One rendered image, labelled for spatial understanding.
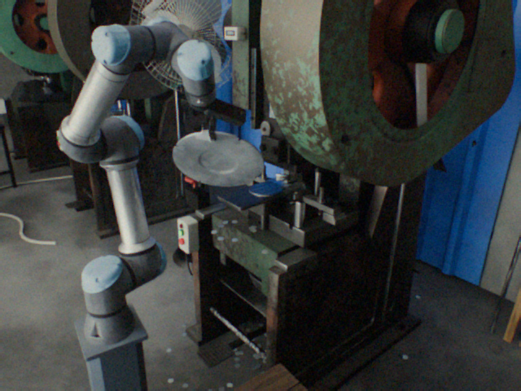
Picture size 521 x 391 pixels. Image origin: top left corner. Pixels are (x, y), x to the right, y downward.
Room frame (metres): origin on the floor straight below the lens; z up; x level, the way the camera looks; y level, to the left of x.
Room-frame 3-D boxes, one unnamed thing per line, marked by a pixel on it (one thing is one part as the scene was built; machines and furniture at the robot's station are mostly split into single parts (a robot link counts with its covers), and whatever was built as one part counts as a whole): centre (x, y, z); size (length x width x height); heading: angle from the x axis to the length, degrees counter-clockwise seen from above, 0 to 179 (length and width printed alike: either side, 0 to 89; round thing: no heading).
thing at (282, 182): (1.48, -0.15, 0.76); 0.15 x 0.09 x 0.05; 39
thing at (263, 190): (1.38, -0.02, 0.72); 0.25 x 0.14 x 0.14; 129
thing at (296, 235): (1.49, -0.15, 0.68); 0.45 x 0.30 x 0.06; 39
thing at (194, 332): (1.78, -0.09, 0.45); 0.92 x 0.12 x 0.90; 129
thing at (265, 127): (1.46, -0.12, 1.04); 0.17 x 0.15 x 0.30; 129
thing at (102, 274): (1.06, 0.44, 0.62); 0.13 x 0.12 x 0.14; 141
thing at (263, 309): (1.49, -0.16, 0.31); 0.43 x 0.42 x 0.01; 39
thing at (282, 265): (1.37, -0.43, 0.45); 0.92 x 0.12 x 0.90; 129
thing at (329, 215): (1.36, -0.26, 0.76); 0.17 x 0.06 x 0.10; 39
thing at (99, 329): (1.05, 0.44, 0.50); 0.15 x 0.15 x 0.10
